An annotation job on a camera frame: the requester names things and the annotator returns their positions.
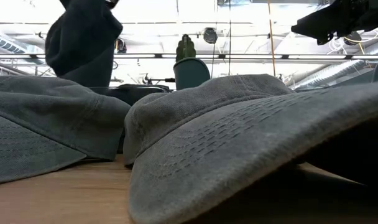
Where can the horizontal ceiling rail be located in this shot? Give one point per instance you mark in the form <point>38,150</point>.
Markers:
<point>145,56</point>

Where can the grey washed cotton cap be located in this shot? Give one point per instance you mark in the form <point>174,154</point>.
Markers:
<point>223,140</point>
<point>52,124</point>

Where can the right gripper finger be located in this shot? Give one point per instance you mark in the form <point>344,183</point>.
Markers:
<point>326,40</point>
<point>319,21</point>

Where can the green cactus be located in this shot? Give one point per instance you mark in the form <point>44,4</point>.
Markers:
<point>186,46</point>

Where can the silver ventilation duct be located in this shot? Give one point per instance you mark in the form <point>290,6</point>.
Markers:
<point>332,73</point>
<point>8,43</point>

